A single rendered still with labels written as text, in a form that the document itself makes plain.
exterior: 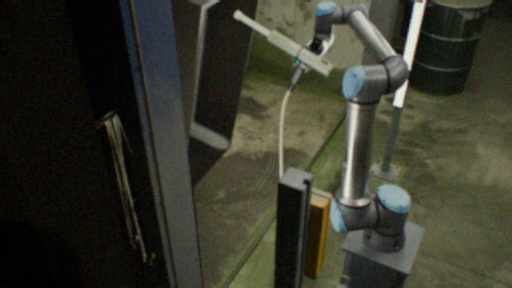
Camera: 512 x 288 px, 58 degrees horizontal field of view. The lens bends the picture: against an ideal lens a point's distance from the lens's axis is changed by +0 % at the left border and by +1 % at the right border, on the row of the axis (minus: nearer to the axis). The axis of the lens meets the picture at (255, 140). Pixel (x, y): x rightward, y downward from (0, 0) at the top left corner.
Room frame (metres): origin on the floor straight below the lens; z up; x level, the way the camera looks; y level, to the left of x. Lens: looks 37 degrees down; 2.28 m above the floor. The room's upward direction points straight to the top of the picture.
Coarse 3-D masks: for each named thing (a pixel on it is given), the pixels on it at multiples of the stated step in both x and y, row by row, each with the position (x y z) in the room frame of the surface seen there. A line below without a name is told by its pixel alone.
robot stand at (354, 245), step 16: (352, 240) 1.45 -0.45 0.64; (416, 240) 1.45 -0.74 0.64; (352, 256) 1.39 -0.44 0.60; (368, 256) 1.35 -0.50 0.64; (384, 256) 1.35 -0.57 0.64; (400, 256) 1.35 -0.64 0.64; (352, 272) 1.38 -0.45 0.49; (368, 272) 1.35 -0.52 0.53; (384, 272) 1.32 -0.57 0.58; (400, 272) 1.28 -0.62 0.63
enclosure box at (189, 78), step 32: (192, 0) 1.78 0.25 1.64; (224, 0) 2.40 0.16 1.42; (256, 0) 2.31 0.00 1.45; (192, 32) 1.77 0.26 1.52; (224, 32) 2.40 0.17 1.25; (192, 64) 1.78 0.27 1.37; (224, 64) 2.40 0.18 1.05; (192, 96) 1.80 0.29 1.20; (224, 96) 2.41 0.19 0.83; (192, 128) 2.52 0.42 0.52; (224, 128) 2.41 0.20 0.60; (192, 160) 2.22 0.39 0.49
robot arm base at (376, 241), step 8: (368, 232) 1.45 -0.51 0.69; (376, 232) 1.42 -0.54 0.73; (400, 232) 1.41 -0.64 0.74; (368, 240) 1.42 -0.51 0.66; (376, 240) 1.40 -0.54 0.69; (384, 240) 1.39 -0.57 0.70; (392, 240) 1.39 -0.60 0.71; (400, 240) 1.40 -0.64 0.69; (376, 248) 1.39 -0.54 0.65; (384, 248) 1.38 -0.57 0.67; (392, 248) 1.38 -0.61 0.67; (400, 248) 1.39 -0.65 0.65
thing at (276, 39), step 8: (240, 16) 1.94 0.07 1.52; (248, 24) 1.92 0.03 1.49; (256, 24) 1.91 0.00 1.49; (264, 32) 1.88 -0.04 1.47; (272, 32) 1.87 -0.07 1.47; (272, 40) 1.85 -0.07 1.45; (280, 40) 1.84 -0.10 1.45; (288, 40) 1.85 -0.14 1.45; (280, 48) 1.84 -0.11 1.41; (288, 48) 1.82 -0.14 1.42; (296, 48) 1.81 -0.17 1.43; (304, 56) 1.79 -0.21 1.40; (312, 56) 1.79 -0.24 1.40; (304, 64) 1.79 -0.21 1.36; (312, 64) 1.77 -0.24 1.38; (320, 64) 1.76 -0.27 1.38; (328, 64) 1.77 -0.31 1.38; (296, 72) 1.81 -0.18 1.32; (320, 72) 1.75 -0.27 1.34; (328, 72) 1.74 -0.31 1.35; (296, 80) 1.81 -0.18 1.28; (288, 88) 1.82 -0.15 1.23
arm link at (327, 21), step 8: (320, 8) 2.07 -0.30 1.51; (328, 8) 2.05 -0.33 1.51; (336, 8) 2.08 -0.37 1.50; (320, 16) 2.06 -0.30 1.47; (328, 16) 2.05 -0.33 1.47; (336, 16) 2.06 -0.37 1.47; (320, 24) 2.06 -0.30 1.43; (328, 24) 2.05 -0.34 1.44; (336, 24) 2.07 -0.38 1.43; (320, 32) 2.05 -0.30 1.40; (328, 32) 2.05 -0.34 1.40
